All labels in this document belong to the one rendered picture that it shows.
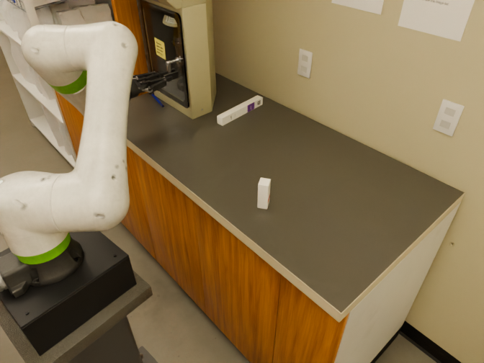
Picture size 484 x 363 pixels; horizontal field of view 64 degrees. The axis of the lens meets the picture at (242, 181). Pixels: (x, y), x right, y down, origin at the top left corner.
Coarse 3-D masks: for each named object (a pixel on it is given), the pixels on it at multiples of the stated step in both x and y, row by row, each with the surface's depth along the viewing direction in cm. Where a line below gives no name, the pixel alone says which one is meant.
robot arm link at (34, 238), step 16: (16, 176) 83; (32, 176) 82; (48, 176) 82; (0, 192) 79; (16, 192) 79; (32, 192) 79; (48, 192) 79; (0, 208) 78; (16, 208) 78; (32, 208) 78; (48, 208) 78; (0, 224) 80; (16, 224) 80; (32, 224) 80; (48, 224) 80; (16, 240) 82; (32, 240) 83; (48, 240) 85; (64, 240) 90; (32, 256) 86; (48, 256) 88
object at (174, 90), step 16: (144, 0) 160; (144, 16) 164; (160, 16) 155; (176, 16) 146; (160, 32) 160; (176, 32) 151; (176, 48) 156; (160, 64) 171; (176, 64) 161; (176, 80) 166; (176, 96) 172
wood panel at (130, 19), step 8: (112, 0) 163; (120, 0) 164; (128, 0) 166; (112, 8) 166; (120, 8) 165; (128, 8) 167; (136, 8) 170; (120, 16) 167; (128, 16) 169; (136, 16) 171; (128, 24) 171; (136, 24) 173; (136, 32) 175; (144, 56) 183; (136, 64) 182; (144, 64) 185; (136, 72) 184; (144, 72) 187
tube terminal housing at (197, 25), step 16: (192, 0) 145; (208, 0) 156; (192, 16) 148; (208, 16) 158; (192, 32) 151; (208, 32) 159; (192, 48) 155; (208, 48) 161; (192, 64) 159; (208, 64) 164; (192, 80) 162; (208, 80) 168; (160, 96) 187; (192, 96) 166; (208, 96) 173; (192, 112) 171; (208, 112) 177
